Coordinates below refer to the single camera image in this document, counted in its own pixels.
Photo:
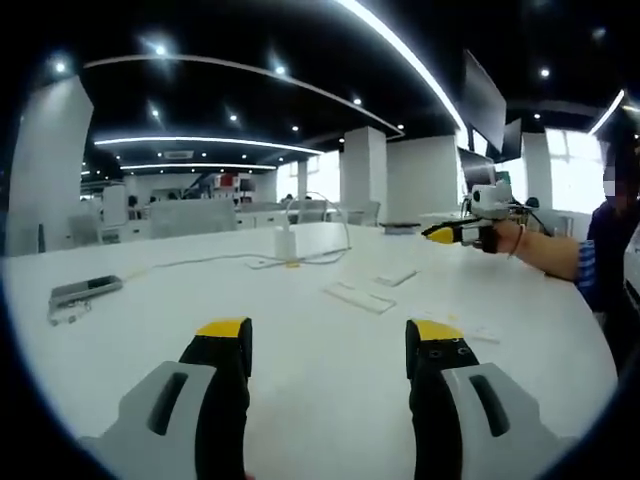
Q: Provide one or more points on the white pillar beside window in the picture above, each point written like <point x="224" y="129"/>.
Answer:
<point x="364" y="170"/>

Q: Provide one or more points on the small hanging dark screen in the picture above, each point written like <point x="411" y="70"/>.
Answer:
<point x="512" y="139"/>

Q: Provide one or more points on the red background display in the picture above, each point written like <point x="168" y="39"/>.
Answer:
<point x="227" y="180"/>

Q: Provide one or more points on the large hanging dark screen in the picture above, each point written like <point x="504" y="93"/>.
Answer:
<point x="482" y="105"/>

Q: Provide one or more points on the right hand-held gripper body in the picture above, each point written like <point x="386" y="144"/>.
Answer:
<point x="487" y="200"/>

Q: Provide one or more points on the white charger block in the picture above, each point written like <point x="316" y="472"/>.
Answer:
<point x="285" y="242"/>

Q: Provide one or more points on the white socket holder cover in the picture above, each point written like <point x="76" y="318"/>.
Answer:
<point x="350" y="292"/>

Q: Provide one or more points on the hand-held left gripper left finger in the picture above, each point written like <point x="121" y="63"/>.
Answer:
<point x="165" y="425"/>

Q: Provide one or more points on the white socket holder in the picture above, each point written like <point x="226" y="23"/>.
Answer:
<point x="381" y="306"/>

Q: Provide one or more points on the grey desk partition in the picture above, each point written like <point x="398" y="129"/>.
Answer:
<point x="192" y="220"/>

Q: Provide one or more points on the ceiling air vent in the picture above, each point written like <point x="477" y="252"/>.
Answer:
<point x="177" y="155"/>

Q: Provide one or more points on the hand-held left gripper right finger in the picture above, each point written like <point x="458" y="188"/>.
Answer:
<point x="475" y="425"/>

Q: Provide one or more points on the dark flat device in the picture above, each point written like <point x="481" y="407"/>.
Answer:
<point x="400" y="227"/>

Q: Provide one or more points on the long ceiling light strip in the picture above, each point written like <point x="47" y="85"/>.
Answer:
<point x="415" y="60"/>

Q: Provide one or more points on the white flat plastic piece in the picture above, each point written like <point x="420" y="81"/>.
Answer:
<point x="397" y="276"/>

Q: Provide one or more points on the person's right hand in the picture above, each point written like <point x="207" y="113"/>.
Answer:
<point x="507" y="235"/>

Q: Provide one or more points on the white chest device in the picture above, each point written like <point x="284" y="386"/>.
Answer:
<point x="633" y="267"/>

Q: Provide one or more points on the white square pillar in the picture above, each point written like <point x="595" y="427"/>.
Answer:
<point x="45" y="165"/>

